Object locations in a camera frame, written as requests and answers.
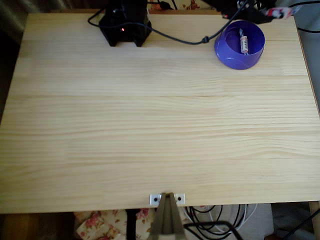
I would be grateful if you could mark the pale wrapped candy with lettering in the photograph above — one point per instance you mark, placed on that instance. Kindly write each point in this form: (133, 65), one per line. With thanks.
(244, 43)

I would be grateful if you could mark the black stand post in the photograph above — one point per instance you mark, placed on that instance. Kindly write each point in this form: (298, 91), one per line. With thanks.
(131, 225)

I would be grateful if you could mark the red white candy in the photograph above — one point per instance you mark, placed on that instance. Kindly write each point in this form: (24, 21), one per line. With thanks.
(282, 12)

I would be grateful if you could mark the white metal bracket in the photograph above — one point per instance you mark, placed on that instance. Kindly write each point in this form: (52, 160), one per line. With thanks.
(154, 199)

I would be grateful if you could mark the purple plastic bowl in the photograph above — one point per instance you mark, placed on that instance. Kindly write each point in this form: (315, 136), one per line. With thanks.
(232, 57)

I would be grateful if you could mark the black gripper with labelled servo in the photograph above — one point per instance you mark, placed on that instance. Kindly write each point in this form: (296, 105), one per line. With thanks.
(260, 15)

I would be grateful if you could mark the wooden table leg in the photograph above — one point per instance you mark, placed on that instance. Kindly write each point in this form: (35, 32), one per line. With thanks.
(314, 212)

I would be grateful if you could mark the grey fabric cushion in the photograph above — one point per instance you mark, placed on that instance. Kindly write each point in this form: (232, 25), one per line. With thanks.
(257, 222)

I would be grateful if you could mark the olive camera stand pole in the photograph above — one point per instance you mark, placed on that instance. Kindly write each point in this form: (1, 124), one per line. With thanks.
(168, 220)

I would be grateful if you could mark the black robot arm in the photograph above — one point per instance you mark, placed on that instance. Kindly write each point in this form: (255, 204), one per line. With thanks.
(130, 15)

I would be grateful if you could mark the floral fabric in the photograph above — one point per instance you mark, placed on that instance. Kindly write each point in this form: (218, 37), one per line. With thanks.
(100, 225)
(190, 4)

